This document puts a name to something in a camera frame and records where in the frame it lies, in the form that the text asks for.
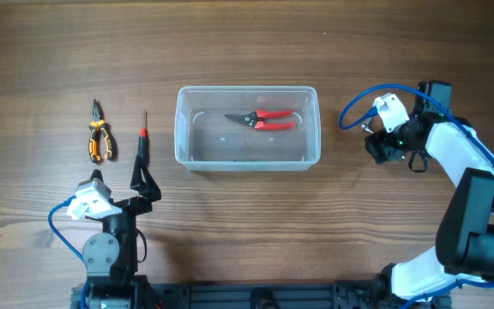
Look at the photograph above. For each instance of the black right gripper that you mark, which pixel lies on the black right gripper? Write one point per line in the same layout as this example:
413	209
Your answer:
379	142

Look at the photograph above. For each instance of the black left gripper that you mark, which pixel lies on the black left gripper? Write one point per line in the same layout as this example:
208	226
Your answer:
148	190

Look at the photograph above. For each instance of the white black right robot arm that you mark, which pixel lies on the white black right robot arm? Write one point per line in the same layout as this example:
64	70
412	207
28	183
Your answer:
463	253

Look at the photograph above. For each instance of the clear plastic container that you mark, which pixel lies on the clear plastic container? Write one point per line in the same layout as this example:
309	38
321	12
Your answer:
247	128

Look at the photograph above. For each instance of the orange black pliers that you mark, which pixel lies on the orange black pliers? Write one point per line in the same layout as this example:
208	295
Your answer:
101	142

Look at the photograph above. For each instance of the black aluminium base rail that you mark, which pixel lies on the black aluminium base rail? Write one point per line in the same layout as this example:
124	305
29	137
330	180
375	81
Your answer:
337	295

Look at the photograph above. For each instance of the black red precision screwdriver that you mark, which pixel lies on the black red precision screwdriver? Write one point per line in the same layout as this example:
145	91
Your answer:
143	141

